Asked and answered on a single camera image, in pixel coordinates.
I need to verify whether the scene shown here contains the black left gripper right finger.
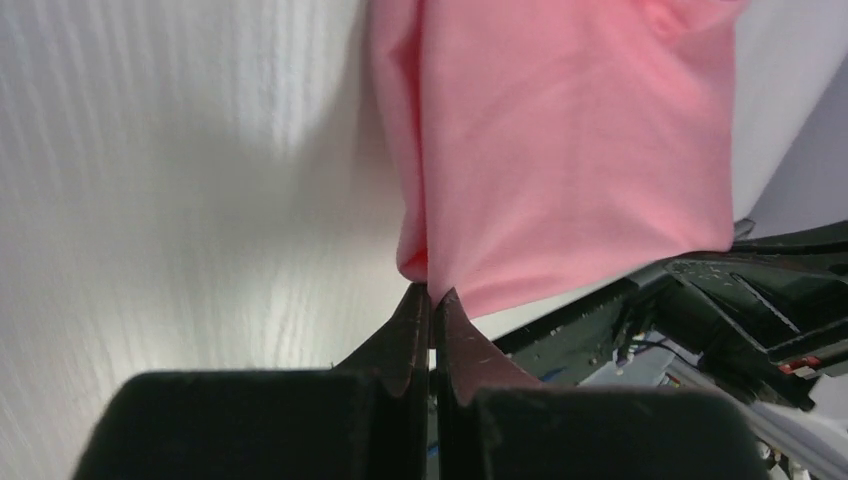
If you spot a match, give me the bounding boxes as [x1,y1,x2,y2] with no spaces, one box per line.
[433,292,767,479]

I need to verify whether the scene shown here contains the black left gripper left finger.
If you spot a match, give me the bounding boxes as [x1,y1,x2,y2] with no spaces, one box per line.
[74,284,431,479]

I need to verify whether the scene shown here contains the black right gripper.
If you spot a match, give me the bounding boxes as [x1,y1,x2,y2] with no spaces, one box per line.
[496,222,847,411]

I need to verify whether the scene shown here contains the pink t shirt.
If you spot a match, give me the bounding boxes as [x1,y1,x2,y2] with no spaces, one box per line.
[369,1,746,317]

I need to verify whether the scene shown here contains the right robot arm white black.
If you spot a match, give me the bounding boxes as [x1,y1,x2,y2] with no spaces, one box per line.
[496,221,847,479]

